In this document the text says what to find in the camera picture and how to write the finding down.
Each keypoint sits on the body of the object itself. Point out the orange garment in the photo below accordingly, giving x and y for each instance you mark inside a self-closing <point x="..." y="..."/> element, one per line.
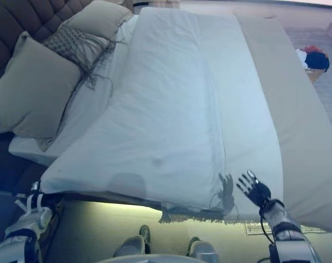
<point x="312" y="50"/>

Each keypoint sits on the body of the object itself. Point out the beige bed cover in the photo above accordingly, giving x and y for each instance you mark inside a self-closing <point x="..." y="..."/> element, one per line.
<point x="300" y="137"/>

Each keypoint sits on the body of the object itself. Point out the silver robot leg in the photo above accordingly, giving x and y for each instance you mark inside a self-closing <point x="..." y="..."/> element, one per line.
<point x="133" y="243"/>
<point x="201" y="248"/>

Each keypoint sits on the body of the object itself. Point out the right silver robot leg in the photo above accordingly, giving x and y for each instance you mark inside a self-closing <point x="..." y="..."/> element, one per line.
<point x="201" y="248"/>

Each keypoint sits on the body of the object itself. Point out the large beige pillow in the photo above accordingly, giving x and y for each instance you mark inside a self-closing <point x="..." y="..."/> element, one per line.
<point x="100" y="19"/>
<point x="34" y="87"/>

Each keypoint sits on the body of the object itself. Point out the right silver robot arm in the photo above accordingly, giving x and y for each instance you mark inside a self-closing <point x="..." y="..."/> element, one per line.
<point x="289" y="235"/>

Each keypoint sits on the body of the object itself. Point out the silver robot torso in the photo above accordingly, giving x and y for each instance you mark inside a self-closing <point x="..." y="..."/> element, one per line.
<point x="160" y="259"/>

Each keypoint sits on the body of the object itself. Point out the wooden laundry box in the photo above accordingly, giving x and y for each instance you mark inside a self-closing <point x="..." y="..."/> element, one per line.
<point x="315" y="76"/>

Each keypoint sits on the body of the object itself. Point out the dark blue garment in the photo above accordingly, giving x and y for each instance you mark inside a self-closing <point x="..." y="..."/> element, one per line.
<point x="318" y="61"/>

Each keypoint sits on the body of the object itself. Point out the tufted upholstered headboard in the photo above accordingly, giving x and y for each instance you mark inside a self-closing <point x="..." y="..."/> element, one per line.
<point x="23" y="16"/>

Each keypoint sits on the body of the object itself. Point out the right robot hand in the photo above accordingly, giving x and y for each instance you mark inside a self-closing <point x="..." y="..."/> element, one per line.
<point x="257" y="190"/>

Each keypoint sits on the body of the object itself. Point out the white garment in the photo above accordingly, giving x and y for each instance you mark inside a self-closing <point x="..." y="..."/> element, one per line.
<point x="300" y="57"/>

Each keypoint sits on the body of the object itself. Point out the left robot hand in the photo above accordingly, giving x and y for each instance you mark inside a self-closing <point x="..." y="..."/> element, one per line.
<point x="35" y="204"/>

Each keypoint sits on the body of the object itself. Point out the white floor label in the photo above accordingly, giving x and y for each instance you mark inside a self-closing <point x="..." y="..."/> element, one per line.
<point x="257" y="228"/>

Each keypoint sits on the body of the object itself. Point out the pale fringed throw blanket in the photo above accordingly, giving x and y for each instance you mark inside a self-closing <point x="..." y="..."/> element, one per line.
<point x="193" y="217"/>

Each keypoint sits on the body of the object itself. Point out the white duvet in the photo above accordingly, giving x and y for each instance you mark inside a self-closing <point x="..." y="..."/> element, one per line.
<point x="168" y="109"/>

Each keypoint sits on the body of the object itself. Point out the white bed sheet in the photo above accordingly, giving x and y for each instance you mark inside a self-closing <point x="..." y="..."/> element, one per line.
<point x="81" y="128"/>

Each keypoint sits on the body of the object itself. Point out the left silver robot leg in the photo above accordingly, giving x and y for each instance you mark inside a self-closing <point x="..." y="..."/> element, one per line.
<point x="133" y="243"/>

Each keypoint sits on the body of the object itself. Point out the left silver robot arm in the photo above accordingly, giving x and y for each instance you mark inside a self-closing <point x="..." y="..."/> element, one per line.
<point x="15" y="238"/>

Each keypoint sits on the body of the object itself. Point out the macrame fringed cushion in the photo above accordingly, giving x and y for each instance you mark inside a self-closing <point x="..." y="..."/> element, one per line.
<point x="73" y="43"/>

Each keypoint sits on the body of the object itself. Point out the padded bed base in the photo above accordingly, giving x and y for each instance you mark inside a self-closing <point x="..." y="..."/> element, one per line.
<point x="15" y="164"/>

